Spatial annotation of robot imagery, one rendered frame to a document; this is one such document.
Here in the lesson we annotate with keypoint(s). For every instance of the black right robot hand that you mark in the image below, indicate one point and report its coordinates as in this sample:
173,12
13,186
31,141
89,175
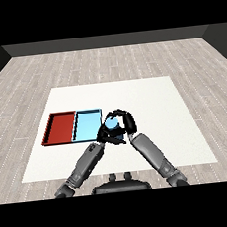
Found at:
128,120

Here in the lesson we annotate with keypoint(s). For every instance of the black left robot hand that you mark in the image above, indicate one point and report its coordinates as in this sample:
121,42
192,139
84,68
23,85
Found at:
107,134

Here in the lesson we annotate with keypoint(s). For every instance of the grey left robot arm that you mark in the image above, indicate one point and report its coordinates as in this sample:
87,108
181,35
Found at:
86,164

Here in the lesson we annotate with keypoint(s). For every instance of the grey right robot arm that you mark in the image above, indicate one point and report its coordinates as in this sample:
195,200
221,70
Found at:
154,155

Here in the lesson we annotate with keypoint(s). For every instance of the light blue shallow open box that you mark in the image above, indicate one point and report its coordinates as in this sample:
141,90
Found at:
86,125

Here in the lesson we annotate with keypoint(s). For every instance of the red shallow open box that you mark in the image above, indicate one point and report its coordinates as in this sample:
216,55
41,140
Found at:
60,128

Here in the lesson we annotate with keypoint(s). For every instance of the dark grey robot body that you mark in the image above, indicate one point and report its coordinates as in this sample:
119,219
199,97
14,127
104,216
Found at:
120,185

